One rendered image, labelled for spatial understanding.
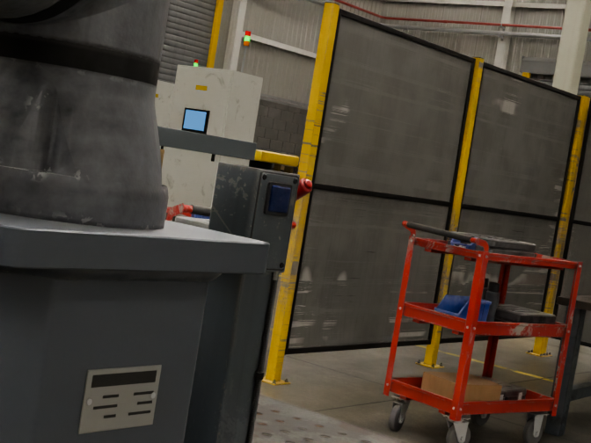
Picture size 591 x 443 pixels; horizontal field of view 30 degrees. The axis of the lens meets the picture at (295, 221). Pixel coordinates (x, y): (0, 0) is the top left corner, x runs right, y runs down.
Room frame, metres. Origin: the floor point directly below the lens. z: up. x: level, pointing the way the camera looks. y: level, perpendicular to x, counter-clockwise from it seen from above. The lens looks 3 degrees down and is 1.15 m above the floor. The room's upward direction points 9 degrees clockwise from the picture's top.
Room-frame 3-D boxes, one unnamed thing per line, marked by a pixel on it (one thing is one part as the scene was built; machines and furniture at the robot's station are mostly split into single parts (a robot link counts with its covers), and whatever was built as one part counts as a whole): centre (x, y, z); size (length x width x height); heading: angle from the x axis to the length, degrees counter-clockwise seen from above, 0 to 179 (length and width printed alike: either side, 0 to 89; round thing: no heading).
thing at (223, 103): (11.94, 1.07, 1.22); 0.80 x 0.54 x 2.45; 54
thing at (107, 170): (0.67, 0.15, 1.15); 0.15 x 0.15 x 0.10
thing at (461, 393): (5.14, -0.93, 0.49); 0.81 x 0.46 x 0.97; 131
